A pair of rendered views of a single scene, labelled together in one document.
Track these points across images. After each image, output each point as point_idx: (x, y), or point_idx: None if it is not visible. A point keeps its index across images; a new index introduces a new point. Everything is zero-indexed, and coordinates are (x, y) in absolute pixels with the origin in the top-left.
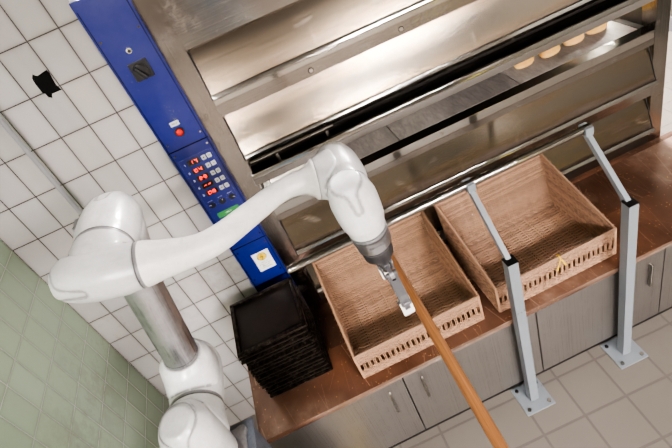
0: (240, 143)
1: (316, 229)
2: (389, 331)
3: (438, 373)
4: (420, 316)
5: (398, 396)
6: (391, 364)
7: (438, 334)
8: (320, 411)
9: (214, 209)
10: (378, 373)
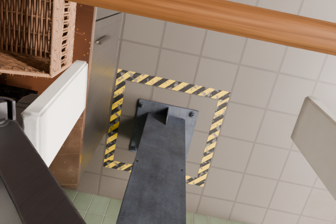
0: None
1: None
2: None
3: None
4: (198, 24)
5: (101, 31)
6: (74, 25)
7: (287, 23)
8: (79, 126)
9: None
10: (75, 45)
